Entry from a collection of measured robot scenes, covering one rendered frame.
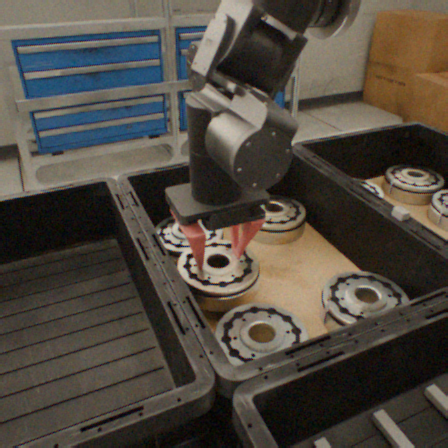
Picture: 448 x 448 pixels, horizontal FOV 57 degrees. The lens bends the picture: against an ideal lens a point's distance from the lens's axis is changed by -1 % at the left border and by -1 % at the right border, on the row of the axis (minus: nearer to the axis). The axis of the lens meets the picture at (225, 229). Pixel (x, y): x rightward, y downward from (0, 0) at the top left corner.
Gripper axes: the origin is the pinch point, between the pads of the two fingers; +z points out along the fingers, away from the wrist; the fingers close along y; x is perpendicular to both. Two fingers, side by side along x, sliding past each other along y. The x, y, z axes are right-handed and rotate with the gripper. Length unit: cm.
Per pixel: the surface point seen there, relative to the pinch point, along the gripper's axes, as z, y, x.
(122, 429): -4.2, -15.5, -20.1
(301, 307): 6.1, 8.6, -6.6
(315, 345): -4.3, 1.0, -19.2
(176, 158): 78, 49, 189
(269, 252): 6.4, 10.4, 5.2
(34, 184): 76, -32, 185
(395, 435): 4.7, 7.0, -25.1
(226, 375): -4.4, -7.0, -19.0
